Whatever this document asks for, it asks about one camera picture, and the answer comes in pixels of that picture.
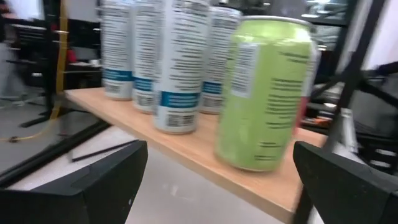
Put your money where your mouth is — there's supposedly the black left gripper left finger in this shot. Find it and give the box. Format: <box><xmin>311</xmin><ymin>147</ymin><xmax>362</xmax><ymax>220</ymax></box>
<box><xmin>0</xmin><ymin>139</ymin><xmax>149</xmax><ymax>224</ymax></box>

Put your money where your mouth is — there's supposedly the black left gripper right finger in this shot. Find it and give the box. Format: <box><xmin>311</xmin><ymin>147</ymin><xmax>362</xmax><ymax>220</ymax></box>
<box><xmin>293</xmin><ymin>141</ymin><xmax>398</xmax><ymax>224</ymax></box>

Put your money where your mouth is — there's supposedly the white Celsius beverage can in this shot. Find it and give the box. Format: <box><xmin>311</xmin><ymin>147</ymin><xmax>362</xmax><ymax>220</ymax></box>
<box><xmin>153</xmin><ymin>0</ymin><xmax>210</xmax><ymax>135</ymax></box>
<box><xmin>200</xmin><ymin>6</ymin><xmax>243</xmax><ymax>115</ymax></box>
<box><xmin>132</xmin><ymin>0</ymin><xmax>165</xmax><ymax>114</ymax></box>
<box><xmin>99</xmin><ymin>0</ymin><xmax>136</xmax><ymax>101</ymax></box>

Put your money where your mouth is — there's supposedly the pink beverage can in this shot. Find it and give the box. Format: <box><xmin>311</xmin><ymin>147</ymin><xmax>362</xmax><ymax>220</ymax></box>
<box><xmin>295</xmin><ymin>46</ymin><xmax>322</xmax><ymax>129</ymax></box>

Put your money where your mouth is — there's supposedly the white table cover sheet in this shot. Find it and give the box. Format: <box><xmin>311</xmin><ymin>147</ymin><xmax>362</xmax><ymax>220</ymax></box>
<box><xmin>6</xmin><ymin>126</ymin><xmax>326</xmax><ymax>224</ymax></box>

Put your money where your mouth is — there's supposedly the yellow cable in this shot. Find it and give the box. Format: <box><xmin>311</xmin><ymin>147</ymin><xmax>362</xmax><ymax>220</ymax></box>
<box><xmin>0</xmin><ymin>0</ymin><xmax>70</xmax><ymax>143</ymax></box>

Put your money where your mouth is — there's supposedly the green Sanzo beverage can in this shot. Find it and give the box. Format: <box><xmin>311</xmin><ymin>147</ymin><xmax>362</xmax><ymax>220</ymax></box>
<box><xmin>214</xmin><ymin>15</ymin><xmax>318</xmax><ymax>173</ymax></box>

